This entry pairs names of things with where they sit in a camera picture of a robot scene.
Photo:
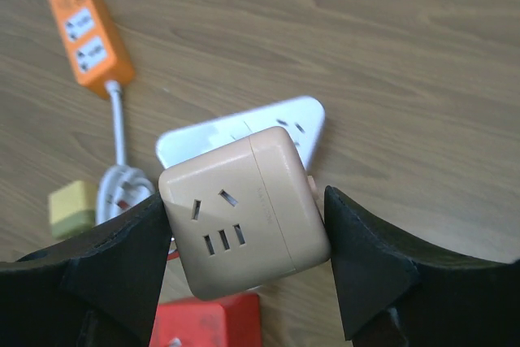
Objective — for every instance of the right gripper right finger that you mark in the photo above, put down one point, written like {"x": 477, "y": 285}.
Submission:
{"x": 395, "y": 289}

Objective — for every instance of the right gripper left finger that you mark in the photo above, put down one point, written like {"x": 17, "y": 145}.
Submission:
{"x": 100, "y": 288}

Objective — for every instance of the red cube socket adapter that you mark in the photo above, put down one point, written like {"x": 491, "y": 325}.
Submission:
{"x": 225, "y": 322}

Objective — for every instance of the beige cube socket adapter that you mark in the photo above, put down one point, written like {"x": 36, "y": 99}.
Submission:
{"x": 243, "y": 215}

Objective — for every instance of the yellow plug adapter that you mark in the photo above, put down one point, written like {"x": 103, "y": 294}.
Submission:
{"x": 72, "y": 209}

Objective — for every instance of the white triangular power strip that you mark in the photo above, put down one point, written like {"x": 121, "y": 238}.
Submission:
{"x": 302, "y": 117}

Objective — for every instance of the orange power strip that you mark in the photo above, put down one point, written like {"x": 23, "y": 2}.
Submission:
{"x": 94, "y": 47}

